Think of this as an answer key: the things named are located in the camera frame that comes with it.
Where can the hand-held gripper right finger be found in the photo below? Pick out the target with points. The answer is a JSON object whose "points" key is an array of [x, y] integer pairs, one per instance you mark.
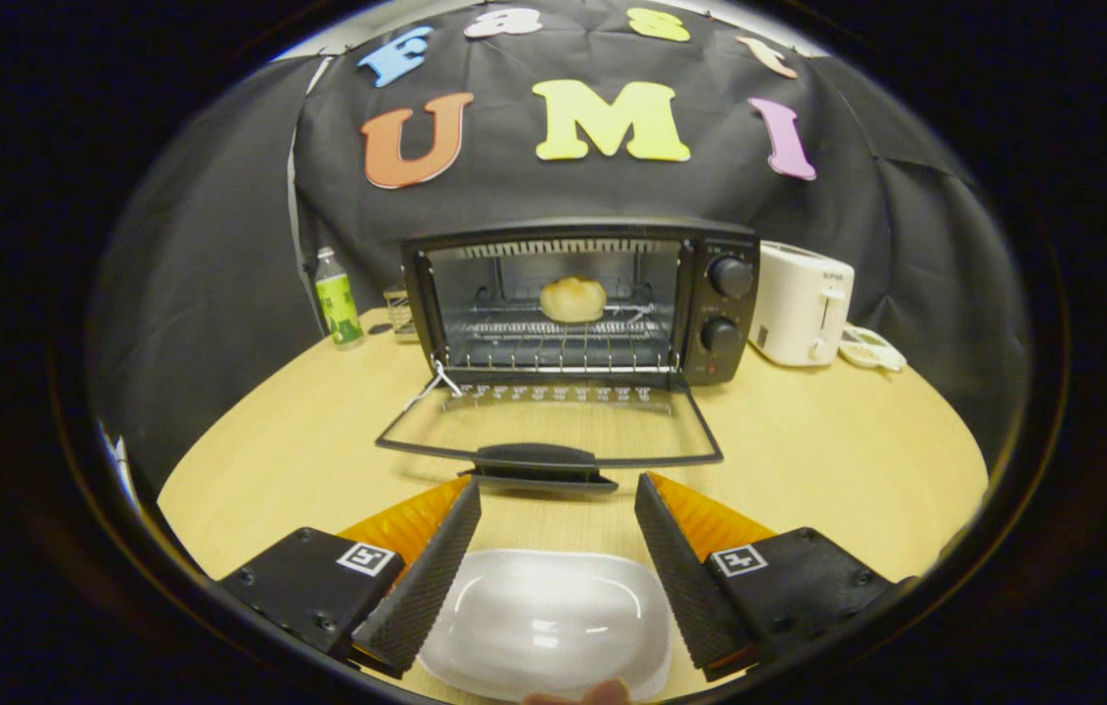
{"points": [[685, 573]]}

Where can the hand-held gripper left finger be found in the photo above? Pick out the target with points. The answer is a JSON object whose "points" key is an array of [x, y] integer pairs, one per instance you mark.
{"points": [[428, 578]]}

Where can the black toaster oven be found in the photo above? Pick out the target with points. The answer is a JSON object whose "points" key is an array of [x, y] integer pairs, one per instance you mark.
{"points": [[729, 313]]}

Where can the round bread bun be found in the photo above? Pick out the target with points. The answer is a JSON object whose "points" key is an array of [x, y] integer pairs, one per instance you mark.
{"points": [[573, 299]]}

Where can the white pop-up toaster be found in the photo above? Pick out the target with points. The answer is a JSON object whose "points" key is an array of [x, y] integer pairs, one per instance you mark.
{"points": [[798, 304]]}

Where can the white square plate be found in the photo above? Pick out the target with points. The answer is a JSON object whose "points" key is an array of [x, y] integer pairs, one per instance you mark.
{"points": [[553, 617]]}

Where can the green label plastic bottle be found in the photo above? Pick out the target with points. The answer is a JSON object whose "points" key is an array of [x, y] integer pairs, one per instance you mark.
{"points": [[338, 304]]}

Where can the divided white snack dish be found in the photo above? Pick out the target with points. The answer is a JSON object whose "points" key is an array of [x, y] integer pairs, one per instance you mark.
{"points": [[871, 348]]}

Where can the black backdrop cloth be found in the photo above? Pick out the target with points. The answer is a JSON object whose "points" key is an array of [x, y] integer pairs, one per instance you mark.
{"points": [[220, 245]]}

